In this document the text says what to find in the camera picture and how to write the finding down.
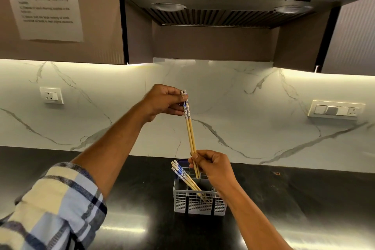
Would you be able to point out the person's left hand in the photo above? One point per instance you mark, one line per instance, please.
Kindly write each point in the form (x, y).
(156, 102)

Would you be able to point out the person's right hand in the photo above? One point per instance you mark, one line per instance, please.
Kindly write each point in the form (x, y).
(216, 169)

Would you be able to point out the person's right thumb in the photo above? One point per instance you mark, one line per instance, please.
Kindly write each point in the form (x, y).
(199, 156)

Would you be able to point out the person's left thumb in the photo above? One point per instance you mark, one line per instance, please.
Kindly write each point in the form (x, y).
(177, 104)

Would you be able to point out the blue-patterned bamboo chopstick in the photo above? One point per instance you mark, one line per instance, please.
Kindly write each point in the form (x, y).
(183, 186)
(184, 183)
(187, 179)
(192, 129)
(188, 128)

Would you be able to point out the person's right forearm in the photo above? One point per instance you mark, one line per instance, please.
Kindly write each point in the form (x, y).
(252, 217)

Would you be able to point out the person's left forearm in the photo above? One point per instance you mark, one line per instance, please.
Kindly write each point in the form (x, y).
(114, 147)

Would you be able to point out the grey plastic cutlery basket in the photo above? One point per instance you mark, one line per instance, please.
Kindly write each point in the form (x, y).
(193, 204)

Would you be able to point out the brown hood back panel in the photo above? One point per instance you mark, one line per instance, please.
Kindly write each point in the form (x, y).
(211, 43)

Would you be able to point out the round hood lamp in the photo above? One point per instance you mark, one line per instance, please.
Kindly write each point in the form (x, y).
(293, 9)
(169, 7)

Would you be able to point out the plaid shirt sleeve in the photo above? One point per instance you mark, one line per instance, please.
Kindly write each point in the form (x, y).
(55, 208)

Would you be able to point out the printed white paper sheet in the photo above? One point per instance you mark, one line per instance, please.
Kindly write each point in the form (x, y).
(44, 0)

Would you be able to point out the white wall socket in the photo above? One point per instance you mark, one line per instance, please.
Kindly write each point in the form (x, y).
(52, 96)

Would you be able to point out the white switch panel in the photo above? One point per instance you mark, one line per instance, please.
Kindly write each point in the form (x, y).
(336, 110)

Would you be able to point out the brown ribbed wall cabinet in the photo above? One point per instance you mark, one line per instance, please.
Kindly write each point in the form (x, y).
(351, 36)

